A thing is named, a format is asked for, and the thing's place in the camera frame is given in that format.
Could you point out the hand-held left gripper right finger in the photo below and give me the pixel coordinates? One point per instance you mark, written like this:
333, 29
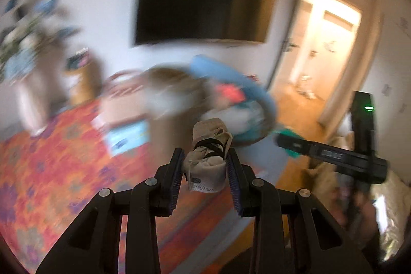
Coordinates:
234, 184

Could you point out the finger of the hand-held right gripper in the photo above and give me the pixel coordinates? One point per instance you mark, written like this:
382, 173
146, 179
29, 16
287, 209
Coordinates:
327, 153

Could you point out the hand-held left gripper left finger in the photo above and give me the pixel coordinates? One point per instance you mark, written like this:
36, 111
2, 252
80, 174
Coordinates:
173, 177

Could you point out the beige sock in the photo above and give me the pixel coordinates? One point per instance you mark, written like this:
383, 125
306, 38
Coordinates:
207, 161

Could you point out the white plush toy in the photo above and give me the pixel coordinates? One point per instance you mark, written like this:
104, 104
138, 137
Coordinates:
237, 116

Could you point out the pink packet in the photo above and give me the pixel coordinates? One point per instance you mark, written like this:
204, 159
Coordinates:
229, 92

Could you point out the blue laundry basket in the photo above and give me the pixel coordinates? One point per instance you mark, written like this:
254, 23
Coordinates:
224, 68

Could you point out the person's right hand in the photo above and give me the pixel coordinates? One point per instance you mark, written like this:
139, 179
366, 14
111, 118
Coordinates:
356, 206

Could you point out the blue tissue pack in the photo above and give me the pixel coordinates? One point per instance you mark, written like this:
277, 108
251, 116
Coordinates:
128, 136

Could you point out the brown cardboard box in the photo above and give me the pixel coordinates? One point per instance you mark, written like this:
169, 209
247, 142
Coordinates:
125, 107

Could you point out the white door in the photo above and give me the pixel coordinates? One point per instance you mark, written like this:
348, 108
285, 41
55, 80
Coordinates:
298, 52

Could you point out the floral quilted blanket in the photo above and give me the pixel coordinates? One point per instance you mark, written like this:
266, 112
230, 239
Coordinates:
64, 181

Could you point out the cardboard pen holder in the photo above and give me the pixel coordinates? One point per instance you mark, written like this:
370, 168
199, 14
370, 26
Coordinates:
83, 84

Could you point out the bunch of pens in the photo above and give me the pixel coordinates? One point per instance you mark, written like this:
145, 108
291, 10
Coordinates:
78, 59

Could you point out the white ribbed vase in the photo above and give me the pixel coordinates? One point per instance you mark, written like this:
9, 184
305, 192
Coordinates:
30, 100

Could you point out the blue artificial flower bouquet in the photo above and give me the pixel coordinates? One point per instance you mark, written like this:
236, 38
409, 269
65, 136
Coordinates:
29, 33

